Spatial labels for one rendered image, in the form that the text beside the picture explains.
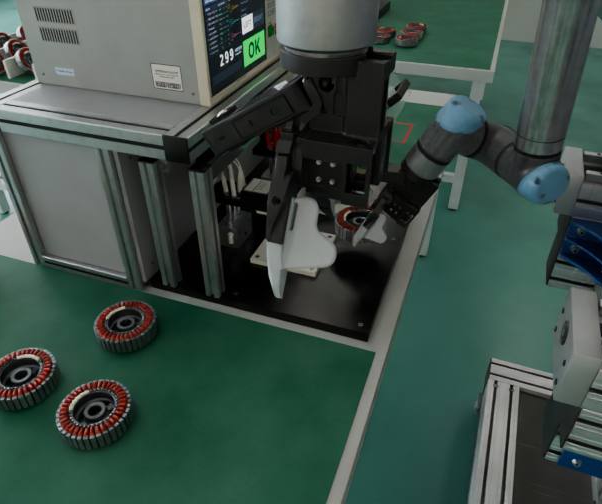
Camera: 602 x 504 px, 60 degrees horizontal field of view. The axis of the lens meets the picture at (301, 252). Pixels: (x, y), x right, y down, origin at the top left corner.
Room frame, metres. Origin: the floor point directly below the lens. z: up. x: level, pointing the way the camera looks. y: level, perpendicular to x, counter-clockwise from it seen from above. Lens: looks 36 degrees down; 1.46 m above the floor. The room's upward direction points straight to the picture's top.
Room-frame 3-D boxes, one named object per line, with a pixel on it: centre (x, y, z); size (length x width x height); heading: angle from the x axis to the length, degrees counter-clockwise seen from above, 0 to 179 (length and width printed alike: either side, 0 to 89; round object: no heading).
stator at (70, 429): (0.51, 0.32, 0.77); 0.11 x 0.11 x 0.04
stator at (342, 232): (0.96, -0.13, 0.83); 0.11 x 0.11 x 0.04
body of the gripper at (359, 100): (0.41, -0.03, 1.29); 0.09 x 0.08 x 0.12; 69
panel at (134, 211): (1.14, 0.21, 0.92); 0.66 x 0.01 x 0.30; 160
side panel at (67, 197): (0.89, 0.46, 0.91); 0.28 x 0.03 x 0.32; 70
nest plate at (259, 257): (0.94, 0.01, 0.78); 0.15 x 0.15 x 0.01; 70
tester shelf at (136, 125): (1.17, 0.27, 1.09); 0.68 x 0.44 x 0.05; 160
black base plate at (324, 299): (1.06, -0.01, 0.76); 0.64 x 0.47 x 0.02; 160
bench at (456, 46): (3.36, -0.65, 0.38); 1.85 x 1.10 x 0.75; 160
